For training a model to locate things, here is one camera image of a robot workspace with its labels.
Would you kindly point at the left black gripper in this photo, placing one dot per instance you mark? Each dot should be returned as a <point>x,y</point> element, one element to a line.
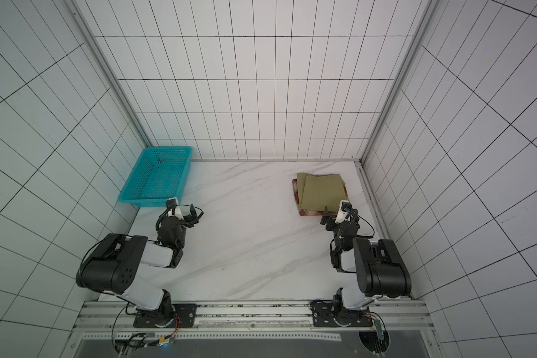
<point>188,218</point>

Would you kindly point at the red plaid skirt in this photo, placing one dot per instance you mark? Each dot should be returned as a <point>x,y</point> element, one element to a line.
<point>303,212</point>

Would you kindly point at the olive green skirt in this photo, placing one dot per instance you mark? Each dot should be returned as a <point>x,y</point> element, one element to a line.
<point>320,192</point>

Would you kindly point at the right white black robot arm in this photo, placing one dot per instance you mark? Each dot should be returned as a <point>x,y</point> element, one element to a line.
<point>377,264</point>

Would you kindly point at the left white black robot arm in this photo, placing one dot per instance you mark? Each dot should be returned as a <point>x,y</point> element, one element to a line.
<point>112,267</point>

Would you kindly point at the teal plastic basket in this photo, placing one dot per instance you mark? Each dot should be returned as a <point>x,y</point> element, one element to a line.
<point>159,174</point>

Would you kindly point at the right electronics wiring board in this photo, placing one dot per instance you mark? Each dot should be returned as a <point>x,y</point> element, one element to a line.
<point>377,340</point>

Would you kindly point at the electronics wiring board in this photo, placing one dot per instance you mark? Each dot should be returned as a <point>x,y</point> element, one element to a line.
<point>140,340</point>
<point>377,340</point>

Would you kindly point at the left electronics wiring board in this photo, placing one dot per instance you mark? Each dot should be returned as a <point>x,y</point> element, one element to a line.
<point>140,340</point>

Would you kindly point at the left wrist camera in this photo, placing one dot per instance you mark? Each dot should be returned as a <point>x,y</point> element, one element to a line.
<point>173,209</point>

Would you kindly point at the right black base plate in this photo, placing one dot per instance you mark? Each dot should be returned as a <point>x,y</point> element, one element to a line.
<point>322,313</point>

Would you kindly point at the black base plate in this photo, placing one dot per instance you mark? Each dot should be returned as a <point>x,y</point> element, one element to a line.
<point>322,313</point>
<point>182,315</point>

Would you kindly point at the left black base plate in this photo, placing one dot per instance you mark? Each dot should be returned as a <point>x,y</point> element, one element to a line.
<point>182,315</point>

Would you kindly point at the aluminium mounting rail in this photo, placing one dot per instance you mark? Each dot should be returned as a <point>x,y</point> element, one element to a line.
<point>249,316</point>

